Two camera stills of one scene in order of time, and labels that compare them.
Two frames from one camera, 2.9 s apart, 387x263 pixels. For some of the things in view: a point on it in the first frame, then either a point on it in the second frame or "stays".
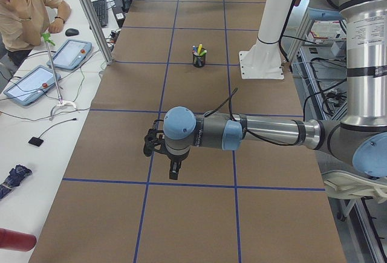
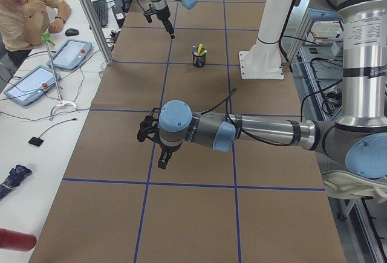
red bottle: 16,240 stays
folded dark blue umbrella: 16,176 stays
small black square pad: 36,141 stays
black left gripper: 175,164 -> 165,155
